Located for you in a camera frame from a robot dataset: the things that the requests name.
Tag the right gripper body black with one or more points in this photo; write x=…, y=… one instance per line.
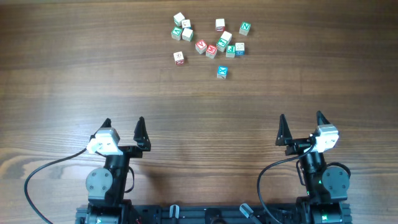
x=299, y=145

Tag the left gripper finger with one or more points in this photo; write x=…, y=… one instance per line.
x=106, y=124
x=140, y=134

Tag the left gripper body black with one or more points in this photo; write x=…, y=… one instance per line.
x=126, y=149

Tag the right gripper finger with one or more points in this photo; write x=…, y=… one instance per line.
x=284, y=133
x=321, y=120

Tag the blue X letter block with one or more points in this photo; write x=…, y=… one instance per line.
x=222, y=72

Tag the red V letter block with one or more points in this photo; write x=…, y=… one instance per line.
x=201, y=46

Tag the red M letter block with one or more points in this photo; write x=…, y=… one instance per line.
x=211, y=51

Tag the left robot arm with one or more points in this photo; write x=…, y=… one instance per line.
x=106, y=186

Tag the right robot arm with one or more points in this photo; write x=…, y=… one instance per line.
x=326, y=184

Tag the green F letter block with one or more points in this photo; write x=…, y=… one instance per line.
x=230, y=51

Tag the blue side picture block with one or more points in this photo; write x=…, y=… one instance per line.
x=240, y=48

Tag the green A letter block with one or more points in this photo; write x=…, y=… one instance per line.
x=176, y=33

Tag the green J letter block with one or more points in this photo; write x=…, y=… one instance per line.
x=222, y=44

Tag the plain top green block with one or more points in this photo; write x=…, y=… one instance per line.
x=187, y=34

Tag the plain block behind J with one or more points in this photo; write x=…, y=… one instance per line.
x=226, y=36

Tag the green N letter block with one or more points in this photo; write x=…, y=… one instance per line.
x=244, y=28

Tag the small picture blue block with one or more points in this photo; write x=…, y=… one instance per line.
x=186, y=24

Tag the top left teal block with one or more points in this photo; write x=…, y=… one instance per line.
x=178, y=18

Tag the red side picture block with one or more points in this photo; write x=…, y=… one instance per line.
x=220, y=25

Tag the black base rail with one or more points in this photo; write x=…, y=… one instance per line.
x=284, y=213

